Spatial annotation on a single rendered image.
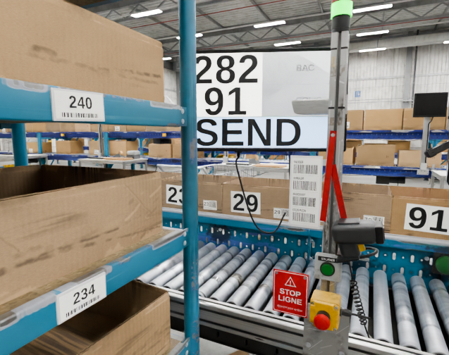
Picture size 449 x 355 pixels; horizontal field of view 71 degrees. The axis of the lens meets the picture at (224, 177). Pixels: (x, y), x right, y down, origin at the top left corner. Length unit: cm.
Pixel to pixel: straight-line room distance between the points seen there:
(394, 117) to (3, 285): 587
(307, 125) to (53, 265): 77
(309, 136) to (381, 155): 479
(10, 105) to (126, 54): 19
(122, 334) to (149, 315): 6
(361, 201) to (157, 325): 111
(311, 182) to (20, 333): 71
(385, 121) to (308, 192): 515
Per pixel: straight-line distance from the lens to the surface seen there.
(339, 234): 83
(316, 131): 97
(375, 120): 598
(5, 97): 32
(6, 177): 70
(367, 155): 574
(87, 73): 41
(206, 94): 98
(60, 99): 34
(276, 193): 153
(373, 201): 148
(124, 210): 46
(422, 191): 178
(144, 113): 43
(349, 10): 91
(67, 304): 38
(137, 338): 53
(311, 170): 87
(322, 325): 88
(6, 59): 36
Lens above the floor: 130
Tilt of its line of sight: 8 degrees down
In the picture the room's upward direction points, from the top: straight up
